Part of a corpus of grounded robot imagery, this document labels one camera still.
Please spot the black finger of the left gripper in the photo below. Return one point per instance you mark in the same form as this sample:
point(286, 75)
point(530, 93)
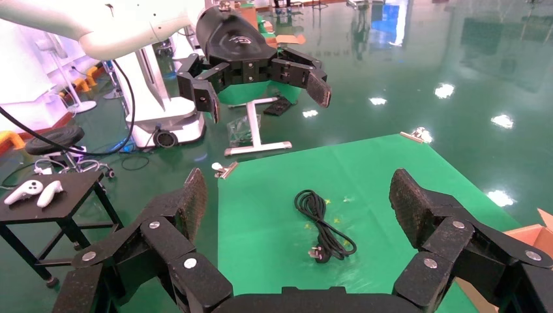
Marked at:
point(201, 90)
point(302, 73)

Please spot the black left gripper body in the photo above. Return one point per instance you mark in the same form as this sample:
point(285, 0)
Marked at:
point(233, 43)

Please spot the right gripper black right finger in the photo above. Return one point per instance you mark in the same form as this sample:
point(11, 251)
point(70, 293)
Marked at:
point(449, 237)

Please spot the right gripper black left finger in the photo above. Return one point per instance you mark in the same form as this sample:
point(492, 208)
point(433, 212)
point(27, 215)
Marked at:
point(168, 242)

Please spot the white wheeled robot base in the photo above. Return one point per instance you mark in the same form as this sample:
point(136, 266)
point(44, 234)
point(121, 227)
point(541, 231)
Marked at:
point(168, 116)

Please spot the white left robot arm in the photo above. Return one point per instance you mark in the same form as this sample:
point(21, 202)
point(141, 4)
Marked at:
point(108, 26)

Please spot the open brown cardboard box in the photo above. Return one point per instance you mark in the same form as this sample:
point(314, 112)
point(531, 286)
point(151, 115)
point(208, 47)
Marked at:
point(535, 235)

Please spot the black flat pad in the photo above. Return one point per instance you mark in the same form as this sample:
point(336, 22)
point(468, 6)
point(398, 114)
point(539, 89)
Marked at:
point(278, 106)

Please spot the green table cloth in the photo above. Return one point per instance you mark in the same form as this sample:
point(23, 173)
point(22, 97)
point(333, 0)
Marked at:
point(268, 242)
point(242, 93)

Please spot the clear plastic bag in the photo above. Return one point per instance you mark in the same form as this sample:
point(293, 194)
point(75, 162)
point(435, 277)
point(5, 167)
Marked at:
point(243, 129)

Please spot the white table leg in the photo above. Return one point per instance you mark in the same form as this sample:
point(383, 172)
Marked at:
point(255, 129)

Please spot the metal binder clip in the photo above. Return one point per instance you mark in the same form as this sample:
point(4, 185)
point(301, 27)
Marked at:
point(417, 135)
point(225, 169)

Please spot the small black side table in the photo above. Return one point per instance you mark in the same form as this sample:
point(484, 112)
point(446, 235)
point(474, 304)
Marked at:
point(73, 194)

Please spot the yellow floor barrier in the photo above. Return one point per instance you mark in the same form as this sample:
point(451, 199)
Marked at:
point(11, 139)
point(82, 82)

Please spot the white fan stand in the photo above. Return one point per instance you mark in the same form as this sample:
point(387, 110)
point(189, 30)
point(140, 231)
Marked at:
point(82, 106)

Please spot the white VR controller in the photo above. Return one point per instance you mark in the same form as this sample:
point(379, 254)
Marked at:
point(49, 193)
point(26, 190)

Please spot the black round stool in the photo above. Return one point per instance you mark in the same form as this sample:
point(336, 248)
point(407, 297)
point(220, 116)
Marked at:
point(54, 138)

